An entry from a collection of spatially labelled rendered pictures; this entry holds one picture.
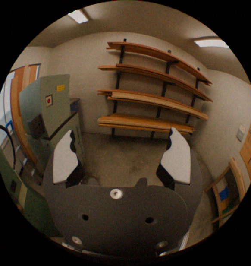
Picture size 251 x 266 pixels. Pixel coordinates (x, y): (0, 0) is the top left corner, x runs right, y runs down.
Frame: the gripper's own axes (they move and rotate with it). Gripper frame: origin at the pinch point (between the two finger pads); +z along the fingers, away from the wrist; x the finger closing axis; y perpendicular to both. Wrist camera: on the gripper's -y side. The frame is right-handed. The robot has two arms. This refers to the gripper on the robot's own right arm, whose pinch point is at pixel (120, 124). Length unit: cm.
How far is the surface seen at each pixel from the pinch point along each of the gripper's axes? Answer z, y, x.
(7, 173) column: -25, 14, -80
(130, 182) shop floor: 51, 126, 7
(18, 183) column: -23, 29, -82
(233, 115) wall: 54, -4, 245
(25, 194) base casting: -25, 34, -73
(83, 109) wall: 177, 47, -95
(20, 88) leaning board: 68, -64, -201
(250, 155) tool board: -51, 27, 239
